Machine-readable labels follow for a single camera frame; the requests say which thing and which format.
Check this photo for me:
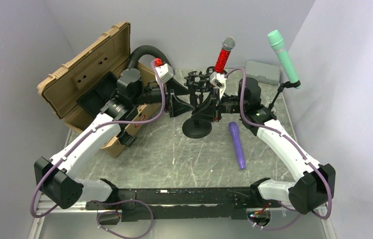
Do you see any black round base mic stand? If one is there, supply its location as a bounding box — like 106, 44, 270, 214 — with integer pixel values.
182, 70, 213, 139

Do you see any purple cable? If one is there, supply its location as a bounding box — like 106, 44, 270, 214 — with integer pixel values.
29, 61, 168, 219
225, 67, 333, 232

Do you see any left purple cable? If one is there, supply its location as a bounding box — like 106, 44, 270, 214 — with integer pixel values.
29, 61, 168, 219

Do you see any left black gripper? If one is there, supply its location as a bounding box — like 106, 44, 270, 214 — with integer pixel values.
132, 77, 195, 117

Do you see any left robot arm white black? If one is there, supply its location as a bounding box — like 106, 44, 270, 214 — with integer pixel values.
30, 107, 125, 213

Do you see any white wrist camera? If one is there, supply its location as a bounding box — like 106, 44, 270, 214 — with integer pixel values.
153, 58, 174, 84
210, 72, 227, 99

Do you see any black tray in case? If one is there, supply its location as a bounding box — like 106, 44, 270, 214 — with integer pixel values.
76, 71, 126, 118

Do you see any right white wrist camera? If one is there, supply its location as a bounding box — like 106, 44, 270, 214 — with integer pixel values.
210, 72, 227, 99

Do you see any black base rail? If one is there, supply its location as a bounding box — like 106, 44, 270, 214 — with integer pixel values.
86, 187, 280, 222

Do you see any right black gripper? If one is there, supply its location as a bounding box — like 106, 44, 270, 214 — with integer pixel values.
191, 88, 247, 122

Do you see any tan plastic tool case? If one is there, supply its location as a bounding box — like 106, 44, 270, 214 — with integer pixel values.
37, 21, 169, 159

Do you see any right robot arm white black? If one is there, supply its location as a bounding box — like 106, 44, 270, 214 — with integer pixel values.
192, 76, 336, 219

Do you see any purple microphone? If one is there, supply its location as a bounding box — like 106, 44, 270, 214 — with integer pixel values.
228, 121, 246, 170

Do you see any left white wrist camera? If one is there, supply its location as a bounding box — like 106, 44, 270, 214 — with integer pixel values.
153, 58, 174, 84

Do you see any black tripod stand right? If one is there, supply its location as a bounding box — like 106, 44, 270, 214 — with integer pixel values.
267, 81, 301, 110

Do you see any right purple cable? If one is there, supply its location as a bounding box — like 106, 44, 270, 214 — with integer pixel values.
225, 67, 333, 232

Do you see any purple loop cable base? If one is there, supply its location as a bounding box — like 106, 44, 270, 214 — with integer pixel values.
96, 199, 155, 239

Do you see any red glitter microphone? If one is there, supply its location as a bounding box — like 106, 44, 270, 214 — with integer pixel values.
214, 37, 236, 74

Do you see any black tripod stand shock mount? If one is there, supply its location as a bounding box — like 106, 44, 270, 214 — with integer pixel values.
203, 66, 227, 83

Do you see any grey plastic case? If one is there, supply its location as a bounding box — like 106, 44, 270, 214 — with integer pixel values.
246, 60, 280, 86

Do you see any mint green microphone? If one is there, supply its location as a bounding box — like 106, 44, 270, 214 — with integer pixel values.
267, 30, 301, 89

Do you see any black corrugated hose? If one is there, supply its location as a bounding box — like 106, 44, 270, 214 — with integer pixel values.
125, 45, 176, 80

